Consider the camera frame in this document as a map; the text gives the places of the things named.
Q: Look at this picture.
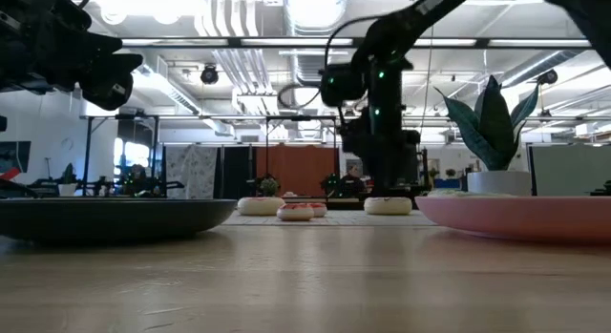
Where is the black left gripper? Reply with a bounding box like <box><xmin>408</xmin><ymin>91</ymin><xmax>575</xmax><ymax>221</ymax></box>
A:
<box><xmin>0</xmin><ymin>0</ymin><xmax>144</xmax><ymax>112</ymax></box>

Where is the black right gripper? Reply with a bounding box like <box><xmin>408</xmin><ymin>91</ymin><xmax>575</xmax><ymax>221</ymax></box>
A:
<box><xmin>339</xmin><ymin>108</ymin><xmax>422</xmax><ymax>197</ymax></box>

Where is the plain cream donut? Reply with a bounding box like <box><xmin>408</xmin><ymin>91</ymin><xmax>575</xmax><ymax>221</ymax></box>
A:
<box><xmin>363</xmin><ymin>196</ymin><xmax>413</xmax><ymax>217</ymax></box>

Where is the orange dark-striped donut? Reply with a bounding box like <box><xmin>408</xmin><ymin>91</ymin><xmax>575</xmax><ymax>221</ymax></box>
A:
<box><xmin>276</xmin><ymin>202</ymin><xmax>316</xmax><ymax>222</ymax></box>

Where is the pink white-striped donut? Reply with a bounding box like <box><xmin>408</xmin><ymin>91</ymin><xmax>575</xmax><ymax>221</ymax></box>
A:
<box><xmin>237</xmin><ymin>196</ymin><xmax>286</xmax><ymax>217</ymax></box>

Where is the person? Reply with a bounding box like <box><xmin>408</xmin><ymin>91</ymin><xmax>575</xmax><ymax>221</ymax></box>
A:
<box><xmin>126</xmin><ymin>163</ymin><xmax>155</xmax><ymax>198</ymax></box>
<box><xmin>339</xmin><ymin>164</ymin><xmax>367</xmax><ymax>198</ymax></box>

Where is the orange curtain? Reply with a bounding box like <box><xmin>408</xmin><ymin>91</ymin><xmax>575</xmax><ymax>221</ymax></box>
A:
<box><xmin>255</xmin><ymin>145</ymin><xmax>339</xmax><ymax>198</ymax></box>

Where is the white plant pot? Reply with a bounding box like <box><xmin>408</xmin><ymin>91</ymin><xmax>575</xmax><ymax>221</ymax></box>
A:
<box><xmin>466</xmin><ymin>169</ymin><xmax>533</xmax><ymax>198</ymax></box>

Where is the green snake plant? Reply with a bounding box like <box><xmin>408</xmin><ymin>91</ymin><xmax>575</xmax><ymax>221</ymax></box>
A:
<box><xmin>433</xmin><ymin>73</ymin><xmax>543</xmax><ymax>173</ymax></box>

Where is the white patterned cloth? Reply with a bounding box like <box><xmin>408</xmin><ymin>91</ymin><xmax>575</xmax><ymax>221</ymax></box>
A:
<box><xmin>164</xmin><ymin>145</ymin><xmax>220</xmax><ymax>199</ymax></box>

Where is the small potted plant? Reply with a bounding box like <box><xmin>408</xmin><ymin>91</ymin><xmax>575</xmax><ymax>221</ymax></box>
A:
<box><xmin>260</xmin><ymin>176</ymin><xmax>281</xmax><ymax>198</ymax></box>

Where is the pink round plate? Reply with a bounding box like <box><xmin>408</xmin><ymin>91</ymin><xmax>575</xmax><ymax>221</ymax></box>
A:
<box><xmin>413</xmin><ymin>194</ymin><xmax>611</xmax><ymax>244</ymax></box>

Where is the black round plate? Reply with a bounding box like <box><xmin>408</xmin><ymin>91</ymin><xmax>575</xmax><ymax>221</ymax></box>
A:
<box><xmin>0</xmin><ymin>197</ymin><xmax>239</xmax><ymax>242</ymax></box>

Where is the grey partition panel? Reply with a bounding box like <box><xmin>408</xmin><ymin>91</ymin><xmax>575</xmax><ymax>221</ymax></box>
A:
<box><xmin>527</xmin><ymin>142</ymin><xmax>611</xmax><ymax>197</ymax></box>

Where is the black metal frame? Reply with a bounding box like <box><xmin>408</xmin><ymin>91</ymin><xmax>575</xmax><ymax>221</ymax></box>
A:
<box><xmin>80</xmin><ymin>114</ymin><xmax>161</xmax><ymax>198</ymax></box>

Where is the dark wall screen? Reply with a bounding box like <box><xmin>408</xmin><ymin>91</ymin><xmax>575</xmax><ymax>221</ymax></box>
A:
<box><xmin>0</xmin><ymin>140</ymin><xmax>32</xmax><ymax>175</ymax></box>

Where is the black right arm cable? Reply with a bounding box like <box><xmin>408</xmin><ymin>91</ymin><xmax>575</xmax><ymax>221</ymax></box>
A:
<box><xmin>278</xmin><ymin>15</ymin><xmax>383</xmax><ymax>111</ymax></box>

